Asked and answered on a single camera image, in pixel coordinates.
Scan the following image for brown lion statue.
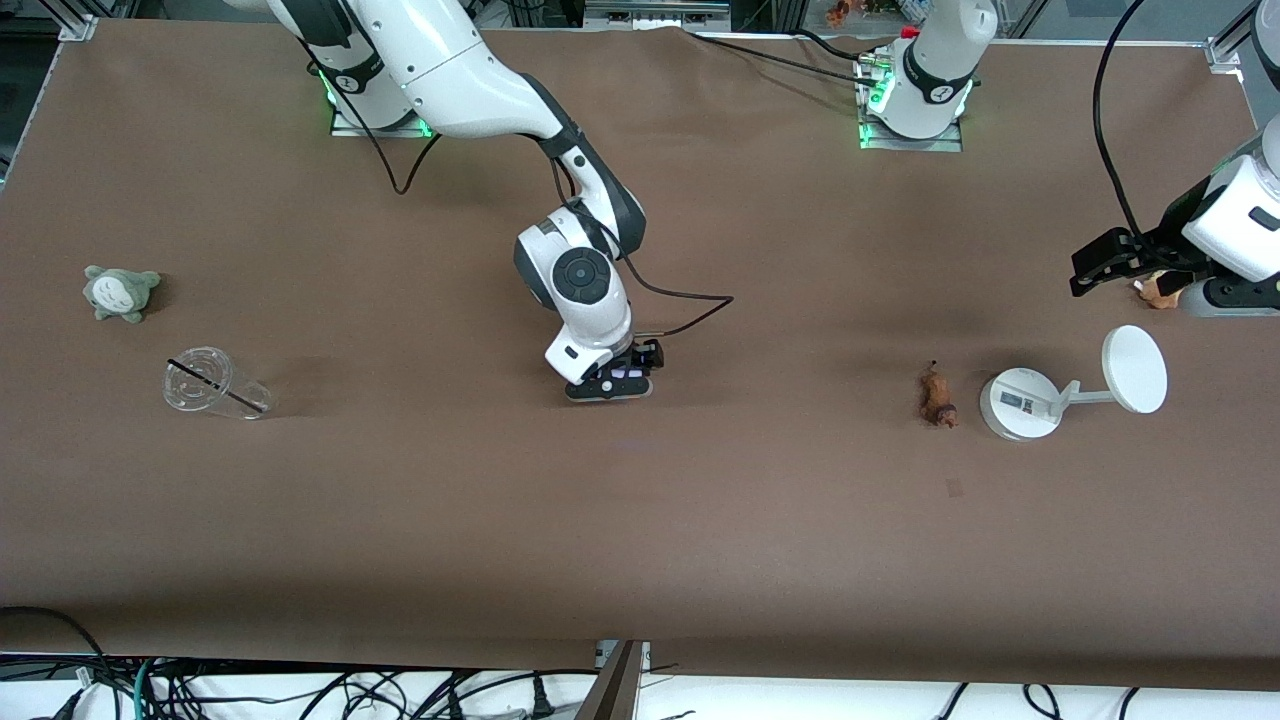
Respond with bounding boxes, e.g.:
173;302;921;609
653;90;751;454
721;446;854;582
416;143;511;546
919;359;960;430

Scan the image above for white round phone stand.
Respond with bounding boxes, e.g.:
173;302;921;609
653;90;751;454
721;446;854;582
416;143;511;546
979;325;1169;442

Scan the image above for small orange animal figurine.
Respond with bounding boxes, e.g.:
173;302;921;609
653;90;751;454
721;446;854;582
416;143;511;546
1133;274;1187;310

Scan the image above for brown paper table cover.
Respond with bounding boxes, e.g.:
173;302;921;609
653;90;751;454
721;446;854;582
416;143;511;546
0;18;1280;693

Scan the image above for brown wooden beam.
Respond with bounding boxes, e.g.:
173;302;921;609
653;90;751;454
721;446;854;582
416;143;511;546
574;640;647;720

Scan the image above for black drinking straw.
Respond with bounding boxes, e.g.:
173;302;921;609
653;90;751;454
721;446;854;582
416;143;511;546
167;357;267;414

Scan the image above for clear plastic cup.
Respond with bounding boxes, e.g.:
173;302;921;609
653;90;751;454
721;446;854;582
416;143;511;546
163;347;272;422

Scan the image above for grey Totoro plush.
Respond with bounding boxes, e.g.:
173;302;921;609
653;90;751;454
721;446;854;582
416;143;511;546
82;264;163;325

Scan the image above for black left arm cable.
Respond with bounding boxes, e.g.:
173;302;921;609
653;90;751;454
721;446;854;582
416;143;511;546
1091;0;1147;263

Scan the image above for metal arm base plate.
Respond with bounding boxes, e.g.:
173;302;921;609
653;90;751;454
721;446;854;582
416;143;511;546
329;60;442;140
857;50;965;154

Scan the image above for small metal table bracket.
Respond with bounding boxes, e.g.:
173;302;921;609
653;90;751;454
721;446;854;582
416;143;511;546
595;639;654;674

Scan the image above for long black table cable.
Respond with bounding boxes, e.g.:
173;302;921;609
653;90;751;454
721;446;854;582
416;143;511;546
685;30;886;89

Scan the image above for short black table cable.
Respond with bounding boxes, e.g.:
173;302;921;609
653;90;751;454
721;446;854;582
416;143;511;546
795;28;867;63

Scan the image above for aluminium frame rail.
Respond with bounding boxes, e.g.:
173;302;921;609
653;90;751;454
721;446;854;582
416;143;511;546
584;0;732;27

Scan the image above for thick black floor cable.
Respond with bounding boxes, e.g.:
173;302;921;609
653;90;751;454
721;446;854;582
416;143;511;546
0;605;107;693

